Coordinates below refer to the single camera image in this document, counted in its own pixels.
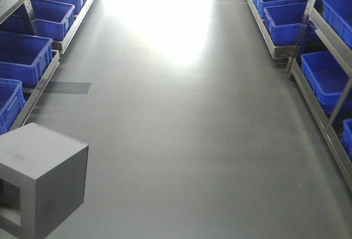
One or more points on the gray hollow cube base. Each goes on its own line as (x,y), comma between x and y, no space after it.
(43,176)

